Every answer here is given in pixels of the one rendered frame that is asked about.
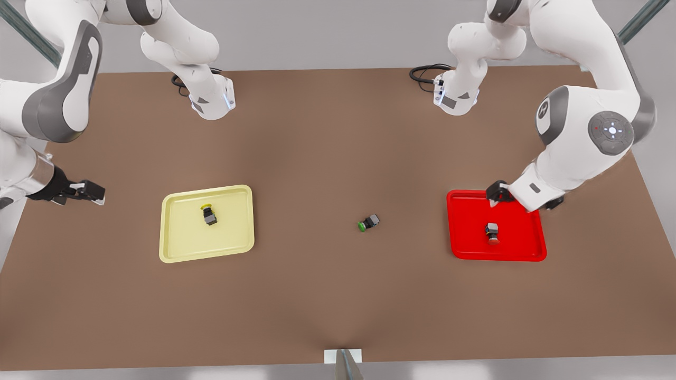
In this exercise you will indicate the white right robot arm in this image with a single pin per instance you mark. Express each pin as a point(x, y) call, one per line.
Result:
point(63, 100)

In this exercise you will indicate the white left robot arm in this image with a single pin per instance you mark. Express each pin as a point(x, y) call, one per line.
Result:
point(575, 142)

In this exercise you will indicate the red tray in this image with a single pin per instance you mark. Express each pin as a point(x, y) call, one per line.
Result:
point(515, 243)

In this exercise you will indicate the pale yellow tray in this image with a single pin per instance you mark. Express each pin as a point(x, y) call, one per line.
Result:
point(222, 240)

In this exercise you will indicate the red button switch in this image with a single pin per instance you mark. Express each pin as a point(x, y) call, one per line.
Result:
point(492, 232)

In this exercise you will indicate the yellow button switch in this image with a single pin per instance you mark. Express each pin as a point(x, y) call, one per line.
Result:
point(210, 216)

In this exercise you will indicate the green button switch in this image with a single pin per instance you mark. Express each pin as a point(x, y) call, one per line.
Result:
point(369, 222)

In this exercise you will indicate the silver frame post with foot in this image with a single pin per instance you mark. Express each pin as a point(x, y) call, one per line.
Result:
point(346, 364)

